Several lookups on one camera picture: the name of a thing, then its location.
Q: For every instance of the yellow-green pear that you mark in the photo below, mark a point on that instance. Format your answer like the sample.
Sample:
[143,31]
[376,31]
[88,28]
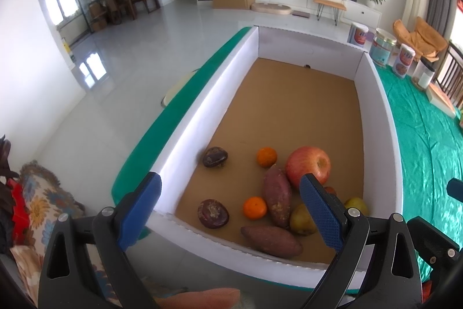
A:
[357,206]
[302,220]

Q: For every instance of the dark floor mat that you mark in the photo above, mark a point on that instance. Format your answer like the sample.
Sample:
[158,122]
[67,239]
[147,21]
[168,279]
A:
[301,14]

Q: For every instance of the purple sweet potato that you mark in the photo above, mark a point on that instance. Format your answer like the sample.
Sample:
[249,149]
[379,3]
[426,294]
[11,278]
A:
[277,196]
[271,240]

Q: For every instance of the wooden hairpin-leg bench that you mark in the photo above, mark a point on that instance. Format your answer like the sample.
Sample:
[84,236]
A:
[329,4]

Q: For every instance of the white cardboard box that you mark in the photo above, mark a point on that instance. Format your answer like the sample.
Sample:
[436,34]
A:
[289,106]

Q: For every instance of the red label tin can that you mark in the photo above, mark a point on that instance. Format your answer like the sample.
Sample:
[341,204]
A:
[358,34]

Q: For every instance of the red apple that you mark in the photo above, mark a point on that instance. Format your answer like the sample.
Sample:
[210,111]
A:
[308,164]

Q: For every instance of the red plastic item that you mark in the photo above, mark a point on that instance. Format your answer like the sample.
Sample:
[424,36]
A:
[427,289]

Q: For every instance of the brown cardboard carton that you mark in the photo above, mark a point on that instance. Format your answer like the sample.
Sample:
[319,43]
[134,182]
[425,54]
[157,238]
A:
[232,1]

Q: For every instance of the teal glass jar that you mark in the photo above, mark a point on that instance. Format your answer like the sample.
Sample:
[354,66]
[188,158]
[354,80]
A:
[382,47]

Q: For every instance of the green tablecloth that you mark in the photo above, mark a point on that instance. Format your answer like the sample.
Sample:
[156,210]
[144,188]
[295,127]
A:
[427,135]

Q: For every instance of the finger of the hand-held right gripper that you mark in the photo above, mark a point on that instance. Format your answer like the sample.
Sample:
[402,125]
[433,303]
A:
[456,188]
[436,244]

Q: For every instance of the reddish orange mandarin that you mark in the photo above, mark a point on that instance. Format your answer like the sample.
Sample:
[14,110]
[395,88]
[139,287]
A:
[330,190]

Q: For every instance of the clear jar with black lid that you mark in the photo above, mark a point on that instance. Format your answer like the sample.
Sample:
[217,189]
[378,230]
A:
[423,73]

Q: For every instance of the beige round stool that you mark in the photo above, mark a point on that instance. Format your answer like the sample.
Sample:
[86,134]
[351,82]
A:
[176,89]

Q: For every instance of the floral patterned blanket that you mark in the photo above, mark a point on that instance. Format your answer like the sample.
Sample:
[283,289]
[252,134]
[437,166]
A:
[47,207]

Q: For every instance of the white brown label canister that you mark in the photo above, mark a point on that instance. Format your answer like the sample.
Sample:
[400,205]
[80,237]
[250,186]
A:
[405,61]

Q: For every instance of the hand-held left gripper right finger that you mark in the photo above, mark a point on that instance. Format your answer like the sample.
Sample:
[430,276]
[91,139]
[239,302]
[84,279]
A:
[322,211]

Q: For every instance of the peach coloured cloth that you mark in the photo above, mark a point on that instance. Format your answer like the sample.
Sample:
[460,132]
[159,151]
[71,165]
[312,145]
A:
[206,297]

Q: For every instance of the dark passion fruit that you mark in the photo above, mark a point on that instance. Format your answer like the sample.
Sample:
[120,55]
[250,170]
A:
[215,157]
[213,213]

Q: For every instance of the orange lounge chair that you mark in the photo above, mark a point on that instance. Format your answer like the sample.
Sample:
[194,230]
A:
[419,37]

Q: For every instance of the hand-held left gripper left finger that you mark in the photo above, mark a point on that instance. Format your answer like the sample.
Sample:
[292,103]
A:
[139,207]

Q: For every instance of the beige oval pet bed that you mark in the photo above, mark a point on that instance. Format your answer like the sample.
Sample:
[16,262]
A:
[271,7]

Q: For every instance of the red cloth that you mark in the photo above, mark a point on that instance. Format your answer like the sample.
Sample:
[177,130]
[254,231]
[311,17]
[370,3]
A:
[18,211]

